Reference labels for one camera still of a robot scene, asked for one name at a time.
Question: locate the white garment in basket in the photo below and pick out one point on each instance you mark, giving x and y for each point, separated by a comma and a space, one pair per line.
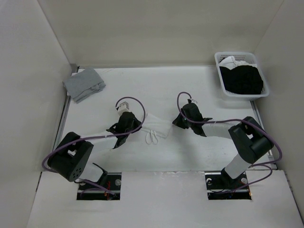
231, 63

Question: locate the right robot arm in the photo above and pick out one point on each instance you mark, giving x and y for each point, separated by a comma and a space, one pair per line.
247, 136

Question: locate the white plastic basket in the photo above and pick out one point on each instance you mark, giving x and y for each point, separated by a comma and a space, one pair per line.
240, 56

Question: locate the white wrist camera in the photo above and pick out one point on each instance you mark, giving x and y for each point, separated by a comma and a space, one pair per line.
190, 100
122, 107

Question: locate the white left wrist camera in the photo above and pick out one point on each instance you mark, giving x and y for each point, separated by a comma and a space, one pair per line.
122, 107

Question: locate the black tank top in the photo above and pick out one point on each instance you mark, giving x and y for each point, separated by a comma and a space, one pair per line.
242, 80

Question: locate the folded grey tank top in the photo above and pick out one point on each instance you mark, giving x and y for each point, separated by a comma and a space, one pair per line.
84, 84

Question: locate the white tank top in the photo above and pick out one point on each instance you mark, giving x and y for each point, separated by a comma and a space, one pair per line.
155, 128

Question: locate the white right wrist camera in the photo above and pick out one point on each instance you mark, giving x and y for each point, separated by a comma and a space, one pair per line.
190, 100

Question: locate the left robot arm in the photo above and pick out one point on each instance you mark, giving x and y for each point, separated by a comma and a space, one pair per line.
73, 158

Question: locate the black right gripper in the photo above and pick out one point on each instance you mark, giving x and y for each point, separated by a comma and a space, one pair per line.
177, 122

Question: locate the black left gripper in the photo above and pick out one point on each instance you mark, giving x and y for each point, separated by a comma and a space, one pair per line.
137, 123

